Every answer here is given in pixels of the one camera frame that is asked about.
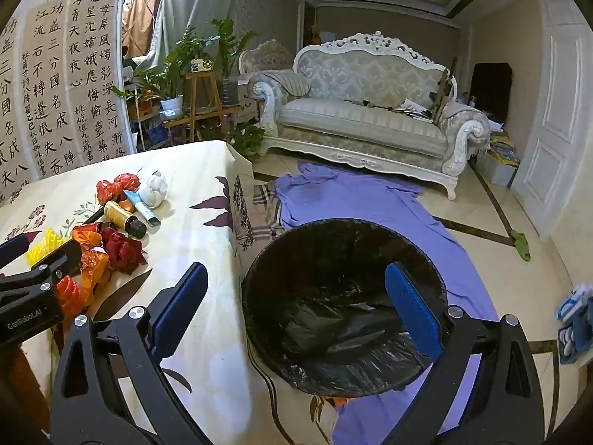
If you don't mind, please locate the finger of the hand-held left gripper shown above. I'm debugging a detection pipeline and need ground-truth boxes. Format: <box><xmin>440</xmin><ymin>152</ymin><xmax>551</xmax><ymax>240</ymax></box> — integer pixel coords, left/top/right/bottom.
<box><xmin>0</xmin><ymin>240</ymin><xmax>96</xmax><ymax>294</ymax></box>
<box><xmin>0</xmin><ymin>233</ymin><xmax>32</xmax><ymax>267</ymax></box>

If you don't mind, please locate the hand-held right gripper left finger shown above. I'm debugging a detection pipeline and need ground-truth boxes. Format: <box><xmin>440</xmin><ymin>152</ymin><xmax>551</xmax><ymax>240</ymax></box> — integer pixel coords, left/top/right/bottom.
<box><xmin>49</xmin><ymin>262</ymin><xmax>218</xmax><ymax>445</ymax></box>

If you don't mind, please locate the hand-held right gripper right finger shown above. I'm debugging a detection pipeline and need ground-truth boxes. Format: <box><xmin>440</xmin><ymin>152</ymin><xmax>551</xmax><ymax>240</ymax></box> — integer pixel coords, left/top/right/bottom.
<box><xmin>375</xmin><ymin>262</ymin><xmax>547</xmax><ymax>445</ymax></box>

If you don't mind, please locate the orange plastic bag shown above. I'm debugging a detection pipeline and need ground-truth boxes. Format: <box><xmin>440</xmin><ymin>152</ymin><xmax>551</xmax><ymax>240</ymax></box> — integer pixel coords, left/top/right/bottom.
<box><xmin>72</xmin><ymin>223</ymin><xmax>103</xmax><ymax>248</ymax></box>
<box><xmin>79</xmin><ymin>248</ymin><xmax>112</xmax><ymax>293</ymax></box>

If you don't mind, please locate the red plastic bag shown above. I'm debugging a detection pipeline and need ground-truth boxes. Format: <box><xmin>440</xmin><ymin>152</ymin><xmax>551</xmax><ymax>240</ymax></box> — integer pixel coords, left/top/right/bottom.
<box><xmin>96</xmin><ymin>174</ymin><xmax>140</xmax><ymax>205</ymax></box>
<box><xmin>56</xmin><ymin>276</ymin><xmax>96</xmax><ymax>318</ymax></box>

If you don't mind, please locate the dark red bag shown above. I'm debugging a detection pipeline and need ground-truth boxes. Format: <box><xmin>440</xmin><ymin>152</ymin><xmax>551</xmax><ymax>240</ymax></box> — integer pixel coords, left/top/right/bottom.
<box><xmin>99</xmin><ymin>226</ymin><xmax>149</xmax><ymax>275</ymax></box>

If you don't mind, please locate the yellow snack box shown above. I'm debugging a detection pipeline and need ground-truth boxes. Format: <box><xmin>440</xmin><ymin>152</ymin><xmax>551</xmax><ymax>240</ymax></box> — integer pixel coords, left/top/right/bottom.
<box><xmin>103</xmin><ymin>201</ymin><xmax>148</xmax><ymax>238</ymax></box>

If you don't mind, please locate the blue white tube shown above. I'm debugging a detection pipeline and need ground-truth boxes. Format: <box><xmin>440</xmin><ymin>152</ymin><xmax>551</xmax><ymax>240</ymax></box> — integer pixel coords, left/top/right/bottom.
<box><xmin>123</xmin><ymin>190</ymin><xmax>161</xmax><ymax>227</ymax></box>

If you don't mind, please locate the black lined waste bin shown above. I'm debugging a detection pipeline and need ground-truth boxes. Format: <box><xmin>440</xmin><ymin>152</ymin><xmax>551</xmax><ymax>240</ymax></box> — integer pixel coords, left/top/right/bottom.
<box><xmin>241</xmin><ymin>218</ymin><xmax>452</xmax><ymax>397</ymax></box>

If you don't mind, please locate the white tissue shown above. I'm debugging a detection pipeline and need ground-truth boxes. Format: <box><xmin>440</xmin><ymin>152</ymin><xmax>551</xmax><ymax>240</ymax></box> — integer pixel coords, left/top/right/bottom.
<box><xmin>138</xmin><ymin>171</ymin><xmax>168</xmax><ymax>208</ymax></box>

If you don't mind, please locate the purple sheet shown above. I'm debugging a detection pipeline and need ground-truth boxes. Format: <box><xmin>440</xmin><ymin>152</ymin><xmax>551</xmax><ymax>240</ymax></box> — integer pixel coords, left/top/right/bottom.
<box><xmin>273</xmin><ymin>160</ymin><xmax>501</xmax><ymax>445</ymax></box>

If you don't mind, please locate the green slipper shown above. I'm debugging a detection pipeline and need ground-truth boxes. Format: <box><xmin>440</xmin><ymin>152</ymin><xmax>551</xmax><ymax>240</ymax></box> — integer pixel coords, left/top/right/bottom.
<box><xmin>510</xmin><ymin>229</ymin><xmax>533</xmax><ymax>261</ymax></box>

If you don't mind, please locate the floral cream bedsheet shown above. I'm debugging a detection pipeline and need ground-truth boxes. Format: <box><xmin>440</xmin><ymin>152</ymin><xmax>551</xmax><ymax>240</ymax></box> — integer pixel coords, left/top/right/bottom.
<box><xmin>0</xmin><ymin>139</ymin><xmax>344</xmax><ymax>445</ymax></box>

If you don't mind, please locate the plaid cloth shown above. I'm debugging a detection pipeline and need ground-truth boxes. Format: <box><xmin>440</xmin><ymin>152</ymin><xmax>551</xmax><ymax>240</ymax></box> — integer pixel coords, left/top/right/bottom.
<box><xmin>252</xmin><ymin>182</ymin><xmax>288</xmax><ymax>242</ymax></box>

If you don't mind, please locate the blue box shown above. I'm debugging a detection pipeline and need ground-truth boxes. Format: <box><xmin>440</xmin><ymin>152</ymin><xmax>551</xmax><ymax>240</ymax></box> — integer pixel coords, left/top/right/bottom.
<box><xmin>139</xmin><ymin>121</ymin><xmax>170</xmax><ymax>149</ymax></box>

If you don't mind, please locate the pale storage box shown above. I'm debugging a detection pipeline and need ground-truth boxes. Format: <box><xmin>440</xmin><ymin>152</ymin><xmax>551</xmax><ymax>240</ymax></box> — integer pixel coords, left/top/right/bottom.
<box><xmin>482</xmin><ymin>148</ymin><xmax>522</xmax><ymax>188</ymax></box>

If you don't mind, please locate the blue white shoe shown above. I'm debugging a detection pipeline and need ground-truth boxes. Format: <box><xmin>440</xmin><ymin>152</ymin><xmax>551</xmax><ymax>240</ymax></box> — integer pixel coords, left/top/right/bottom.
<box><xmin>558</xmin><ymin>320</ymin><xmax>587</xmax><ymax>365</ymax></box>
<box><xmin>556</xmin><ymin>283</ymin><xmax>593</xmax><ymax>325</ymax></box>

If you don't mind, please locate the small green floor plant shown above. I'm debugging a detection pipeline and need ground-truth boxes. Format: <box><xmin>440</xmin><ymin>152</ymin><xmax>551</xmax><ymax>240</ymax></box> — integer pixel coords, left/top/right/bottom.
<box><xmin>227</xmin><ymin>123</ymin><xmax>267</xmax><ymax>156</ymax></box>

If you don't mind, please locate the leafy plant white pot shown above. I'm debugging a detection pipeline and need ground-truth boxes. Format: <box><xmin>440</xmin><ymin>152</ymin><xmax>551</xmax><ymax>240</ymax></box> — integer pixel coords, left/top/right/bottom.
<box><xmin>111</xmin><ymin>25</ymin><xmax>218</xmax><ymax>119</ymax></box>

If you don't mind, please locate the yellow blue cloth pile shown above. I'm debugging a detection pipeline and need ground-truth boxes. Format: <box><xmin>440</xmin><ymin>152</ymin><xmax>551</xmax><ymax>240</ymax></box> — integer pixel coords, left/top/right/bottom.
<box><xmin>488</xmin><ymin>132</ymin><xmax>522</xmax><ymax>168</ymax></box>

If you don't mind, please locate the ornate white grey sofa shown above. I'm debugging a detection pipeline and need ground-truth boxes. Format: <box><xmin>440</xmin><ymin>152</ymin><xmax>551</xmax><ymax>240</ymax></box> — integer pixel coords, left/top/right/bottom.
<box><xmin>249</xmin><ymin>32</ymin><xmax>492</xmax><ymax>201</ymax></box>

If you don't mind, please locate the stack of papers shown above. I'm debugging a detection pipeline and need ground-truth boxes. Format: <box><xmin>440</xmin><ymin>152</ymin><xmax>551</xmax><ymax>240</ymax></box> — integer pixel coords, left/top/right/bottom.
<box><xmin>394</xmin><ymin>97</ymin><xmax>438</xmax><ymax>123</ymax></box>

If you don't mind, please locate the thin black pole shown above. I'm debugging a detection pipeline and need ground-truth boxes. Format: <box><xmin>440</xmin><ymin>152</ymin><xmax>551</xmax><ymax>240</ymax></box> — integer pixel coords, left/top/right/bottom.
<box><xmin>343</xmin><ymin>99</ymin><xmax>394</xmax><ymax>112</ymax></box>

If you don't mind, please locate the white panelled door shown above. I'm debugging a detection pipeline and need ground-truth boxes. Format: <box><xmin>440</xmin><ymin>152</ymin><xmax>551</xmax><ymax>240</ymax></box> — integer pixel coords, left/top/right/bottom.
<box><xmin>512</xmin><ymin>0</ymin><xmax>593</xmax><ymax>251</ymax></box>

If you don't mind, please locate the brown wooden prop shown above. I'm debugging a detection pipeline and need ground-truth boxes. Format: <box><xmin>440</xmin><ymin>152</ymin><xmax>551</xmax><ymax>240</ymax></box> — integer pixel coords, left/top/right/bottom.
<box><xmin>431</xmin><ymin>58</ymin><xmax>459</xmax><ymax>123</ymax></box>

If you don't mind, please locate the wooden plant stand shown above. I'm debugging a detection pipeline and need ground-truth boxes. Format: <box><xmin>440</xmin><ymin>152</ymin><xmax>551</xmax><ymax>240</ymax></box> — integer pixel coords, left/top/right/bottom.
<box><xmin>164</xmin><ymin>70</ymin><xmax>242</xmax><ymax>144</ymax></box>

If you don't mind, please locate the striped grey throw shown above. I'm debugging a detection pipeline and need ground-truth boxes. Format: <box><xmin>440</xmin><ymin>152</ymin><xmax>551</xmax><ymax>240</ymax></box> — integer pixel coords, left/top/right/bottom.
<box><xmin>252</xmin><ymin>69</ymin><xmax>310</xmax><ymax>98</ymax></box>

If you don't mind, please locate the brown curtain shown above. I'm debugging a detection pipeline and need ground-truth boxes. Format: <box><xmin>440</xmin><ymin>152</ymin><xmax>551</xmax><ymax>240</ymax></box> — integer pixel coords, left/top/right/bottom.
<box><xmin>123</xmin><ymin>0</ymin><xmax>165</xmax><ymax>59</ymax></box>

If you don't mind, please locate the tall plant grey pot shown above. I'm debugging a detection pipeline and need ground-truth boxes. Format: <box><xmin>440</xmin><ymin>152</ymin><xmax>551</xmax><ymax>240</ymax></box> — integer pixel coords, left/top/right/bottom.
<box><xmin>208</xmin><ymin>19</ymin><xmax>258</xmax><ymax>105</ymax></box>

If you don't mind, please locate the ornate white armchair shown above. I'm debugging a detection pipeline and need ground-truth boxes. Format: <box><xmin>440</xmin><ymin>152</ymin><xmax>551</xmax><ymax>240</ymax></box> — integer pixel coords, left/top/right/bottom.
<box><xmin>238</xmin><ymin>39</ymin><xmax>297</xmax><ymax>126</ymax></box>

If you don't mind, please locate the grey green curtain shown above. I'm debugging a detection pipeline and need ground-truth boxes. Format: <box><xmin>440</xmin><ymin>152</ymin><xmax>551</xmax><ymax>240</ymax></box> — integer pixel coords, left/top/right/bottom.
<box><xmin>148</xmin><ymin>0</ymin><xmax>239</xmax><ymax>75</ymax></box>

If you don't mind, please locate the calligraphy wall scroll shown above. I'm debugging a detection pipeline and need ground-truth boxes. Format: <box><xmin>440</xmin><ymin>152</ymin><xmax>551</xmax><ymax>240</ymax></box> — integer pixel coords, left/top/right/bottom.
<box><xmin>21</xmin><ymin>0</ymin><xmax>79</xmax><ymax>181</ymax></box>
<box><xmin>0</xmin><ymin>14</ymin><xmax>42</xmax><ymax>207</ymax></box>
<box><xmin>67</xmin><ymin>0</ymin><xmax>129</xmax><ymax>161</ymax></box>

